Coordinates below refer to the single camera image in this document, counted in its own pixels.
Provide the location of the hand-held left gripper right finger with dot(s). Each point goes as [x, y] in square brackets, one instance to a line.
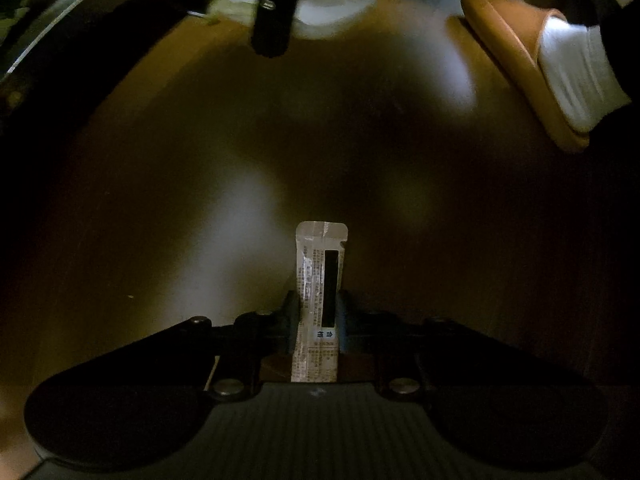
[345, 325]

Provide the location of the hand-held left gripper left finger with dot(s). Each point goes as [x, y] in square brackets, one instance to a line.
[290, 325]

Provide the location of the white green wrapper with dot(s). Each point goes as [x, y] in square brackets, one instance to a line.
[335, 10]

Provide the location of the white sachet packet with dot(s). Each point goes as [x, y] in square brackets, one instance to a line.
[315, 260]

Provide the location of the black trouser leg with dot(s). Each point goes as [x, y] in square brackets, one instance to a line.
[620, 10]

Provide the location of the brown slipper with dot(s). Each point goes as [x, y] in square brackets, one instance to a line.
[505, 45]

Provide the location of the white sock foot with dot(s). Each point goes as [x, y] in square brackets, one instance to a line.
[575, 70]

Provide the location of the metal bench frame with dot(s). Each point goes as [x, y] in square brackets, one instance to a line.
[65, 15]

